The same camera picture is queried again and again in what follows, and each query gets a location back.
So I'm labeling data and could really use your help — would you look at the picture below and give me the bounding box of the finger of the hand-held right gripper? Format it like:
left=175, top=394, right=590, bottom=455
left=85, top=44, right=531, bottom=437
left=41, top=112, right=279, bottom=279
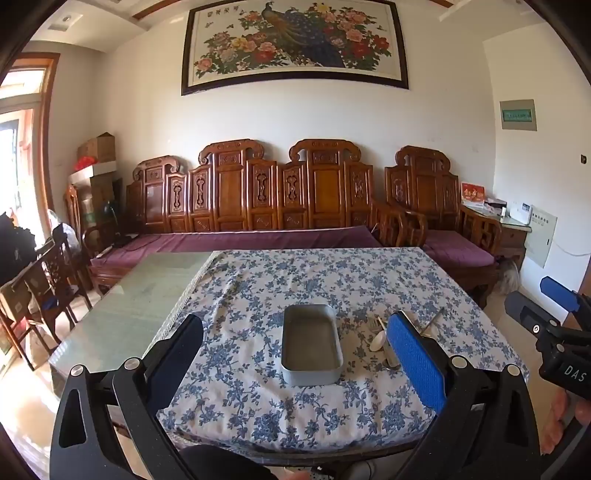
left=504, top=292, right=555, bottom=334
left=540, top=276, right=591, bottom=320

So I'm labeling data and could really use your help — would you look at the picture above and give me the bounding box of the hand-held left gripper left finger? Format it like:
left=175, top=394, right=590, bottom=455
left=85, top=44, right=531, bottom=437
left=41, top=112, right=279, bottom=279
left=50, top=314, right=204, bottom=480

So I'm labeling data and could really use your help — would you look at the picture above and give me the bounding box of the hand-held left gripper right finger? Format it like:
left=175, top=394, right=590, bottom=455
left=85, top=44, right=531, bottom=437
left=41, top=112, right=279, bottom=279
left=386, top=311, right=542, bottom=480

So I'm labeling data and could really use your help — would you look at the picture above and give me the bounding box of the rectangular metal tray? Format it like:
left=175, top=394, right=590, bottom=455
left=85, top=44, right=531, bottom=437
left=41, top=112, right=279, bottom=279
left=281, top=304, right=345, bottom=386

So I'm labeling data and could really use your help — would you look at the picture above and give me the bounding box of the person's right hand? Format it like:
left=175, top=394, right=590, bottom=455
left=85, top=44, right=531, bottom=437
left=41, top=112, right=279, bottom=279
left=540, top=390, right=591, bottom=455

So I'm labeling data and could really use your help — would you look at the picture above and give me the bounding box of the grey fluffy duster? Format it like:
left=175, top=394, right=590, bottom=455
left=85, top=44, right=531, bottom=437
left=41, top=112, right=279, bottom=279
left=496, top=258, right=520, bottom=294

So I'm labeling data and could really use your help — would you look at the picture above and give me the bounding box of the wooden side table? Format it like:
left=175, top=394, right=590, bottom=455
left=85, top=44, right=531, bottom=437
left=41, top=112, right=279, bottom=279
left=459, top=203, right=532, bottom=273

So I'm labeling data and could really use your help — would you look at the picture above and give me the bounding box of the purple armchair cushion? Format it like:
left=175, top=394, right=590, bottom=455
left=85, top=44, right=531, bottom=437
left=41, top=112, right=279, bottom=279
left=422, top=229, right=496, bottom=267

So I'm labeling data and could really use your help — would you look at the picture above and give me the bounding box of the white tabletop device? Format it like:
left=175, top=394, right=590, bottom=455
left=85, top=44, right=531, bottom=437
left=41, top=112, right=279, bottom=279
left=508, top=202, right=532, bottom=227

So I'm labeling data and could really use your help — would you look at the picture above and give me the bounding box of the blue floral tablecloth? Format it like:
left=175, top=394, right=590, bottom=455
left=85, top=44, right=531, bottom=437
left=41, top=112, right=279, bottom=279
left=157, top=247, right=529, bottom=450

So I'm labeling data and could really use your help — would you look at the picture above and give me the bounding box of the long purple sofa cushion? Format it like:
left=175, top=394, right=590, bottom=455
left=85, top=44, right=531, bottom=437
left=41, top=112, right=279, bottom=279
left=91, top=226, right=384, bottom=268

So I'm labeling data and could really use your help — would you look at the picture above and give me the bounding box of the red box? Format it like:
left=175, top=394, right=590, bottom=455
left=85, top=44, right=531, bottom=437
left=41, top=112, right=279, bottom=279
left=462, top=182, right=486, bottom=206

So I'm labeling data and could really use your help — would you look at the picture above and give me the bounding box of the dark wooden chair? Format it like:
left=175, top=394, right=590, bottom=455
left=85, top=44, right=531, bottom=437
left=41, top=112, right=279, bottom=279
left=28, top=237, right=93, bottom=356

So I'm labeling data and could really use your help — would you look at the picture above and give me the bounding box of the long carved wooden sofa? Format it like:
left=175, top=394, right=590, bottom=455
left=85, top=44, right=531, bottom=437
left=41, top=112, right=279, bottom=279
left=90, top=138, right=428, bottom=291

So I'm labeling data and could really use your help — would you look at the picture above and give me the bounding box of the carved wooden armchair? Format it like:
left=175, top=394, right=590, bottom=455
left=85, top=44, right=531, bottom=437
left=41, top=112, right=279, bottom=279
left=372, top=145, right=504, bottom=310

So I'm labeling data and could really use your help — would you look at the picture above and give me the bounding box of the large cardboard box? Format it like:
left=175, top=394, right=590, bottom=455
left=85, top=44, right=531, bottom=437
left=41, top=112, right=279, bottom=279
left=68, top=161, right=122, bottom=217

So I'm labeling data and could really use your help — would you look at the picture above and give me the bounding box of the dark cloth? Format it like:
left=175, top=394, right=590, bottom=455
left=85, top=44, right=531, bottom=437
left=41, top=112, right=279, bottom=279
left=0, top=212, right=38, bottom=287

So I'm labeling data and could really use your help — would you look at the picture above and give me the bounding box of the small cardboard box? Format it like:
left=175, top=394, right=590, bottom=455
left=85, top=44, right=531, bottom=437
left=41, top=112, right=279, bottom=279
left=76, top=132, right=116, bottom=163

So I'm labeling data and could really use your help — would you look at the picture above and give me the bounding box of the framed peacock painting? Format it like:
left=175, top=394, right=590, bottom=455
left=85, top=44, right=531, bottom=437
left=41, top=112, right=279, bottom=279
left=181, top=0, right=410, bottom=96

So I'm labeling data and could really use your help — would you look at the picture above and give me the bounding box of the ceiling light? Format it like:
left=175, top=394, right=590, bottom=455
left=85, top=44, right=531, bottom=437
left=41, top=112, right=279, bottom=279
left=48, top=11, right=79, bottom=31

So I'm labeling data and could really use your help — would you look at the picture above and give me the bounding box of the white wall cable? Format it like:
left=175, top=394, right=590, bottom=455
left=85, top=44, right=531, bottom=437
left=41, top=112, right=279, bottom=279
left=554, top=239, right=591, bottom=257

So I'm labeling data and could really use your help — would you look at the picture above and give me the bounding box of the white wall panel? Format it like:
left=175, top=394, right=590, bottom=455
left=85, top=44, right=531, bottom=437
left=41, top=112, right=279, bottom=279
left=524, top=205, right=556, bottom=268

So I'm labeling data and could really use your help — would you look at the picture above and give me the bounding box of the green framed wall notice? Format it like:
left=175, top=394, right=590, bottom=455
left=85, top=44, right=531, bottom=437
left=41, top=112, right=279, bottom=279
left=500, top=98, right=537, bottom=132

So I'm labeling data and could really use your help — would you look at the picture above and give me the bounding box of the wooden door frame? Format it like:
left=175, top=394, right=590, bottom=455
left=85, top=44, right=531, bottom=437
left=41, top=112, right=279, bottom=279
left=0, top=52, right=61, bottom=241

